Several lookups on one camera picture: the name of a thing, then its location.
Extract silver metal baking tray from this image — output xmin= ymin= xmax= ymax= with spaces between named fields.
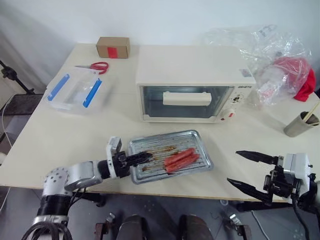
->
xmin=128 ymin=129 xmax=215 ymax=186

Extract cream toaster oven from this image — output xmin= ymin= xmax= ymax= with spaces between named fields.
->
xmin=135 ymin=44 xmax=257 ymax=125

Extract red sausage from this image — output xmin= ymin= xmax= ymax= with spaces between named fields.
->
xmin=165 ymin=153 xmax=201 ymax=174
xmin=164 ymin=147 xmax=196 ymax=166

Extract brown cardboard box red tape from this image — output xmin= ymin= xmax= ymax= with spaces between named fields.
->
xmin=95 ymin=36 xmax=131 ymax=60

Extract black left arm cable bundle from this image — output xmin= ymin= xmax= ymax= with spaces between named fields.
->
xmin=21 ymin=219 xmax=74 ymax=240

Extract clear crumpled plastic bag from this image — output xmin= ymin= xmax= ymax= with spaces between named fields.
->
xmin=201 ymin=23 xmax=314 ymax=109

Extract grey metal cup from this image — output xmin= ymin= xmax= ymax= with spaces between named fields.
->
xmin=283 ymin=111 xmax=320 ymax=138

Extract glass oven door with handle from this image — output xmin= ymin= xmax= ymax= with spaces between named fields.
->
xmin=139 ymin=85 xmax=235 ymax=120

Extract white cable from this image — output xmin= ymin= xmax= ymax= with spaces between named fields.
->
xmin=0 ymin=97 xmax=14 ymax=153

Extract red handled scissors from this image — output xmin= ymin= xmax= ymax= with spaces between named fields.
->
xmin=74 ymin=61 xmax=110 ymax=76

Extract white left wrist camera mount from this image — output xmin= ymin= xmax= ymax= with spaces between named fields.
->
xmin=105 ymin=136 xmax=124 ymax=176

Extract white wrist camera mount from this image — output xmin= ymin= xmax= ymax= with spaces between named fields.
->
xmin=284 ymin=152 xmax=314 ymax=201
xmin=105 ymin=136 xmax=124 ymax=176

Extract wooden chopstick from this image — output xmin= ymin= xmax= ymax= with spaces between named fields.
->
xmin=303 ymin=101 xmax=320 ymax=124

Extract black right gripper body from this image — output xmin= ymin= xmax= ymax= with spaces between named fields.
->
xmin=262 ymin=155 xmax=301 ymax=201

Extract clear container with blue clips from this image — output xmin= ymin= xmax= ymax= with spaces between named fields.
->
xmin=43 ymin=68 xmax=111 ymax=117

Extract metal clamp foot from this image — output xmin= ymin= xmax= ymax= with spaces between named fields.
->
xmin=224 ymin=211 xmax=252 ymax=240
xmin=94 ymin=211 xmax=119 ymax=240

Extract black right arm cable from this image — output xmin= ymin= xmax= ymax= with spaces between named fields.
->
xmin=290 ymin=196 xmax=311 ymax=240

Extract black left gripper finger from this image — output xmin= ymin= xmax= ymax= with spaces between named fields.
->
xmin=131 ymin=158 xmax=151 ymax=168
xmin=125 ymin=151 xmax=154 ymax=162

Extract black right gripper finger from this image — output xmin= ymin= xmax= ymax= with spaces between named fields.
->
xmin=235 ymin=150 xmax=280 ymax=165
xmin=226 ymin=177 xmax=274 ymax=207

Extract black mesh platform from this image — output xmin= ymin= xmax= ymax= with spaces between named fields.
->
xmin=0 ymin=93 xmax=45 ymax=116

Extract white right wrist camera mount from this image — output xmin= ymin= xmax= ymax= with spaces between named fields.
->
xmin=284 ymin=152 xmax=314 ymax=201

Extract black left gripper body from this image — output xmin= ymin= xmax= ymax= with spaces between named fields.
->
xmin=111 ymin=150 xmax=133 ymax=179

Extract red cloth item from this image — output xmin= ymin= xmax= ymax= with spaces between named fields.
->
xmin=271 ymin=56 xmax=317 ymax=103

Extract dark rounded shape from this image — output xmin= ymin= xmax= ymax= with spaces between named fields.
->
xmin=178 ymin=213 xmax=214 ymax=240
xmin=116 ymin=214 xmax=149 ymax=240

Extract black tripod stand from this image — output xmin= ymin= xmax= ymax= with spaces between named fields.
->
xmin=0 ymin=59 xmax=45 ymax=96

